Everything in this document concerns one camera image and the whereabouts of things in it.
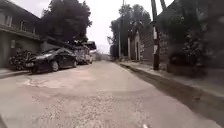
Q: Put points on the thin pole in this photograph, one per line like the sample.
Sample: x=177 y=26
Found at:
x=119 y=40

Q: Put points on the building with dark roof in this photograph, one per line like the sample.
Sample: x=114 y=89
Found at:
x=90 y=45

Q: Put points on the white vehicle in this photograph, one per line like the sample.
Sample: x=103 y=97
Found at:
x=84 y=56

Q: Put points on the grey concrete road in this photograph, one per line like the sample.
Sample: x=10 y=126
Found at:
x=100 y=96

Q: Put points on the dark leafy trees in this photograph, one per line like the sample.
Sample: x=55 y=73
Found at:
x=131 y=21

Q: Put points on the dark utility pole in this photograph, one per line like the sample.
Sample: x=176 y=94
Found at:
x=155 y=43

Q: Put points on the black car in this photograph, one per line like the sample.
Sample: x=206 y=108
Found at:
x=53 y=59

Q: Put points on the large dark tree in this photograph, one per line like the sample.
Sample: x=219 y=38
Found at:
x=66 y=21

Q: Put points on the robot's own part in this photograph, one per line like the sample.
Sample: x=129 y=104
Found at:
x=145 y=126

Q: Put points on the grey concrete pavement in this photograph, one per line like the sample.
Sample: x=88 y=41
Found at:
x=190 y=81
x=7 y=72

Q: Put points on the dark bush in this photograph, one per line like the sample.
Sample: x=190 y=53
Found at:
x=18 y=59

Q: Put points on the grey house with balcony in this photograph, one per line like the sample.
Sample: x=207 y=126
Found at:
x=15 y=31

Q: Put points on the dark overgrown wall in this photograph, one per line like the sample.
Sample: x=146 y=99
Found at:
x=196 y=36

